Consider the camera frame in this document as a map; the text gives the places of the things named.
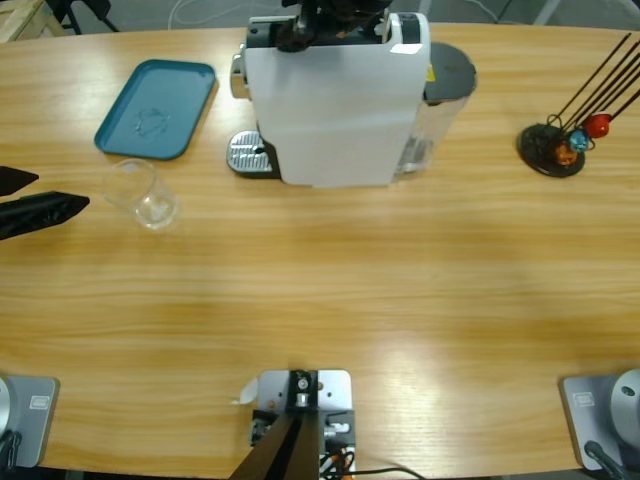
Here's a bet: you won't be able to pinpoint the black base cable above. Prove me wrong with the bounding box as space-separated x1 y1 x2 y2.
583 439 627 480
0 430 24 471

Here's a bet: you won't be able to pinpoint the thin black cable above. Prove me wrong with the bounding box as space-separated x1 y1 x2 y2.
349 466 426 480

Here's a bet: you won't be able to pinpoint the clear water tank dark lid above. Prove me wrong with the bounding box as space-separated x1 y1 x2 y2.
394 42 479 176

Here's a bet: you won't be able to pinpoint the white paper tag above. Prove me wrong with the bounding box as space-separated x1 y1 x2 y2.
230 377 260 406

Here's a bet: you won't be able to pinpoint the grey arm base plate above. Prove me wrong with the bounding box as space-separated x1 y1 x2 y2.
558 368 640 471
0 375 61 470

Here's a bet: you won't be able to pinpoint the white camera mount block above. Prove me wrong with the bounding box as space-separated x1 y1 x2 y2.
249 368 357 474

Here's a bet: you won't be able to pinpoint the grey metal leg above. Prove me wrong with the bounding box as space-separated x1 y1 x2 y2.
534 0 562 25

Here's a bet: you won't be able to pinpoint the white capsule coffee machine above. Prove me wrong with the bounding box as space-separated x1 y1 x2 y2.
227 9 432 190

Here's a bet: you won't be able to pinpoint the teal plastic tray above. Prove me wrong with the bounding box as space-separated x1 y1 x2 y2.
93 58 220 162

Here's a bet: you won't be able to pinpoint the dark camera post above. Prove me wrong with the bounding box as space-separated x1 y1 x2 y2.
234 369 321 480

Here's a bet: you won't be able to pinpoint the red coffee capsule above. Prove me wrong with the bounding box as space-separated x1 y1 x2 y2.
583 113 611 139

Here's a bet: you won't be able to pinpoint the clear glass cup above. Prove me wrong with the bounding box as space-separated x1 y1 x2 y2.
102 158 180 231

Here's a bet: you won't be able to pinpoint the black chair legs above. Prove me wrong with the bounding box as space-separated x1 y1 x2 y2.
52 0 121 34

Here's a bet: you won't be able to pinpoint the black capsule holder with rods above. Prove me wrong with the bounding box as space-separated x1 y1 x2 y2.
517 32 640 179

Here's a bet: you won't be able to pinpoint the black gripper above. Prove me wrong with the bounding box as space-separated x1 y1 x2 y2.
276 0 372 54

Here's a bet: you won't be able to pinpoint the orange wires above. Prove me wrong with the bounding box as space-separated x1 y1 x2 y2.
319 447 357 474

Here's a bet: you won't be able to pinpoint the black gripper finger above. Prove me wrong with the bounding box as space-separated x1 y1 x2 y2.
0 166 41 198
0 190 92 242

